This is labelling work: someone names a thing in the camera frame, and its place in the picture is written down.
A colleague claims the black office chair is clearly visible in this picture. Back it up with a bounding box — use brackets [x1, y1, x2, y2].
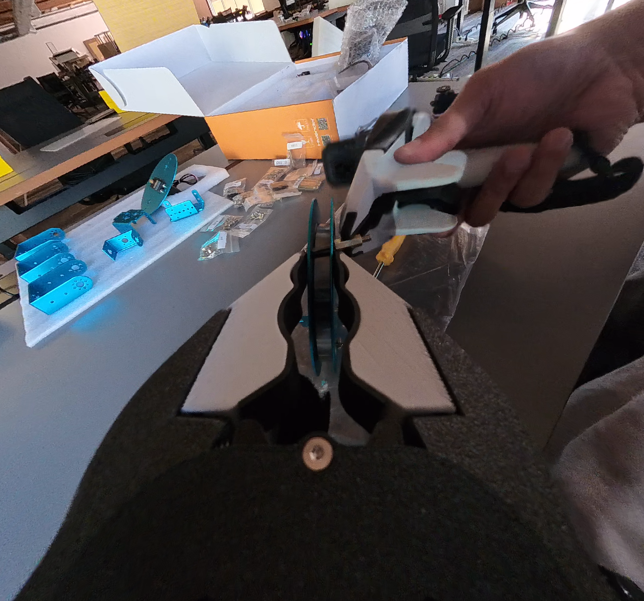
[360, 0, 439, 76]

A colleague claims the orange and white cardboard box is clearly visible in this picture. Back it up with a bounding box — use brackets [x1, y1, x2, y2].
[90, 20, 409, 160]

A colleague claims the small blue angle bracket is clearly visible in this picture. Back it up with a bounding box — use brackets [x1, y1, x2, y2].
[102, 231, 144, 261]

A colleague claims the white foam sheet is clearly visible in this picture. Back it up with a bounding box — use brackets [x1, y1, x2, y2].
[15, 166, 234, 348]

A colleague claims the pile of small screw bags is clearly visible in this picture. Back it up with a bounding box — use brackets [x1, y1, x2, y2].
[198, 141, 325, 261]

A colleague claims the grey desk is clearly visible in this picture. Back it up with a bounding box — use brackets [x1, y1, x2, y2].
[0, 80, 644, 601]

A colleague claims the teal multi-hole metal bracket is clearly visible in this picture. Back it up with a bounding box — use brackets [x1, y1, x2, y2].
[112, 209, 157, 234]

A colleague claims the blue round turntable base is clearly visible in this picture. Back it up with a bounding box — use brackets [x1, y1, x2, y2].
[306, 198, 350, 380]

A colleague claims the person's right hand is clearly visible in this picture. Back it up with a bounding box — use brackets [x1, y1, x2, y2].
[395, 5, 626, 228]

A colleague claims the blue oval metal plate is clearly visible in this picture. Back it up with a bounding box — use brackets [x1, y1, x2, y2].
[141, 154, 178, 216]

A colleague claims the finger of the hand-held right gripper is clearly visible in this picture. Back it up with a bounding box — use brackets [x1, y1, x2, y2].
[340, 153, 469, 239]
[351, 203, 460, 243]

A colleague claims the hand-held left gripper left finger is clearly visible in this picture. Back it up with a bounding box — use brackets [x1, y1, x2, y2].
[180, 253, 330, 445]

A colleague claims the black servo motor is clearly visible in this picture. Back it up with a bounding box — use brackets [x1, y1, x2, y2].
[430, 85, 459, 114]

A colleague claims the wide blue perforated bracket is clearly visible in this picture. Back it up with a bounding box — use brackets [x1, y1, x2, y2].
[163, 191, 206, 222]

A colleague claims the yellow tool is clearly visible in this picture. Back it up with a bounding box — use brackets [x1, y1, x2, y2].
[372, 235, 407, 277]

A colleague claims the clear bubble bag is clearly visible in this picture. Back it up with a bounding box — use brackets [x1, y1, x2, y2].
[337, 0, 408, 74]

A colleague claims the yellow upright panel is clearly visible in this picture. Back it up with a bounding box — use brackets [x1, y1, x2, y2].
[86, 0, 202, 54]

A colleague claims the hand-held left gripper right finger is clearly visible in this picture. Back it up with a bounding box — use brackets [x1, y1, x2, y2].
[336, 252, 458, 434]

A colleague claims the black equipment case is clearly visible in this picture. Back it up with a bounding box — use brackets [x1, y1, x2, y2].
[0, 77, 85, 149]

